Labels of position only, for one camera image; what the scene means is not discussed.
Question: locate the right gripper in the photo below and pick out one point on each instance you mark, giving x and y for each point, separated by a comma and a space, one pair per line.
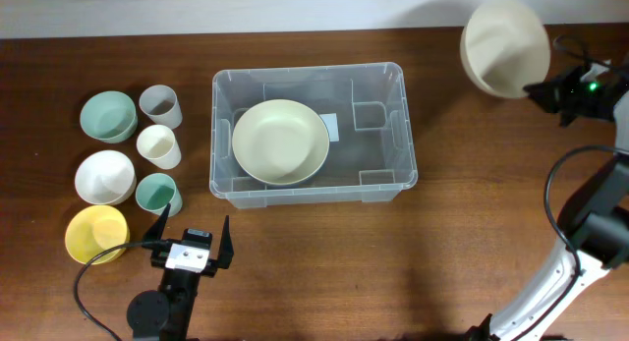
550, 94

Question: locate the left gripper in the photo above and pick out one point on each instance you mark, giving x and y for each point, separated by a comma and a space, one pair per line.
225, 253

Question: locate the cream large bowl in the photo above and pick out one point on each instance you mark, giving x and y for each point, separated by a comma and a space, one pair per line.
504, 47
280, 141

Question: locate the white small bowl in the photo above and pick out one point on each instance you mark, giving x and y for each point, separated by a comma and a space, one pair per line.
106, 177

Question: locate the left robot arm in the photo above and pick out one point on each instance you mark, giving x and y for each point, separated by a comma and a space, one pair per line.
165, 313

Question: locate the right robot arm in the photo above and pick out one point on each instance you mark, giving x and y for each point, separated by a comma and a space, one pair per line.
592, 227

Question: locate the green cup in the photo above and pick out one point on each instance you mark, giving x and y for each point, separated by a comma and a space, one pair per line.
157, 190

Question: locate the yellow small bowl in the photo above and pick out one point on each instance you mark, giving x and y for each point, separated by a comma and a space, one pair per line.
94, 230

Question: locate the cream cup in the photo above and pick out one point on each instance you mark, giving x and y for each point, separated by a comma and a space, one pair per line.
158, 144

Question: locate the grey cup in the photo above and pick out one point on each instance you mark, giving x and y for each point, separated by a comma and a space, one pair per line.
160, 104

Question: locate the green small bowl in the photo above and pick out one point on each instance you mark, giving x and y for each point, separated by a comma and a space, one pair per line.
109, 117

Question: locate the white label in bin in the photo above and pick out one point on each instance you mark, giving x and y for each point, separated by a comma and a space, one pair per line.
331, 124

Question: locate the clear plastic storage bin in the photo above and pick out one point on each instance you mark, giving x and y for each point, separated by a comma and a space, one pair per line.
374, 159

